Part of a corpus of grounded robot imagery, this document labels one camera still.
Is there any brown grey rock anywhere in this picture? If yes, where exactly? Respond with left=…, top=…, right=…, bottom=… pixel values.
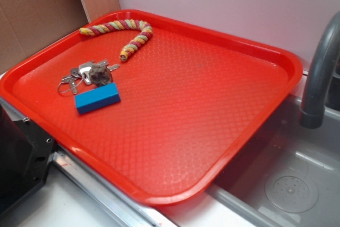
left=89, top=66, right=113, bottom=87

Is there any brown cardboard panel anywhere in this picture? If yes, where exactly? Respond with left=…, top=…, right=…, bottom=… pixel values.
left=1, top=0, right=120, bottom=73

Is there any blue rectangular block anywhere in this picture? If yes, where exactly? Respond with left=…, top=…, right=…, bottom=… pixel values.
left=75, top=83, right=121, bottom=114

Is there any red plastic tray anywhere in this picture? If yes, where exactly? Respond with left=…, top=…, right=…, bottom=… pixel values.
left=1, top=10, right=303, bottom=206

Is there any grey curved faucet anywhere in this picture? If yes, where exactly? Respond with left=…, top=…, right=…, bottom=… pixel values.
left=299, top=12, right=339, bottom=129

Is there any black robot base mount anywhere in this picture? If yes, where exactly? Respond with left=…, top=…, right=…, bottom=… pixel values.
left=1, top=107, right=56, bottom=216

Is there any metal rail strip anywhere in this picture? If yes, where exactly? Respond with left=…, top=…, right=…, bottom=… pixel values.
left=0, top=96, right=171, bottom=227

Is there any silver key bunch on ring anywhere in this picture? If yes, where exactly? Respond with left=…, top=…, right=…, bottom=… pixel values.
left=57, top=60, right=120, bottom=95

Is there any grey plastic sink basin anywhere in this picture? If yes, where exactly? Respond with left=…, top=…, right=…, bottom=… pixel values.
left=158, top=94, right=340, bottom=227

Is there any multicolour twisted rope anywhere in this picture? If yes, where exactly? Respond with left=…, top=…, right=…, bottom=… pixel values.
left=79, top=19, right=154, bottom=62

